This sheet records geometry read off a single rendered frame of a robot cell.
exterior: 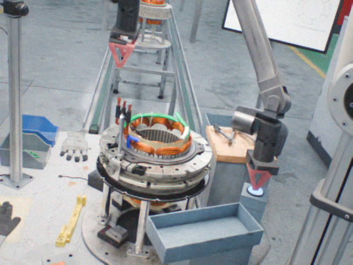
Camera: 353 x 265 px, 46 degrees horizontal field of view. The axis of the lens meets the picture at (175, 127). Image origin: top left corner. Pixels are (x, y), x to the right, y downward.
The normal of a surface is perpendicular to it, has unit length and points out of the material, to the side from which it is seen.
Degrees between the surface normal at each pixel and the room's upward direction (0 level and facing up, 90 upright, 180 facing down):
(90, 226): 0
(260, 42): 72
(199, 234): 0
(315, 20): 83
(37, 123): 87
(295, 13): 83
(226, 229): 0
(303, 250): 90
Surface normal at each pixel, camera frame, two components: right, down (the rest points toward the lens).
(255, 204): -0.29, 0.37
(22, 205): 0.15, -0.89
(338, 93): -0.54, 0.29
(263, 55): -0.44, 0.01
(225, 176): 0.10, 0.44
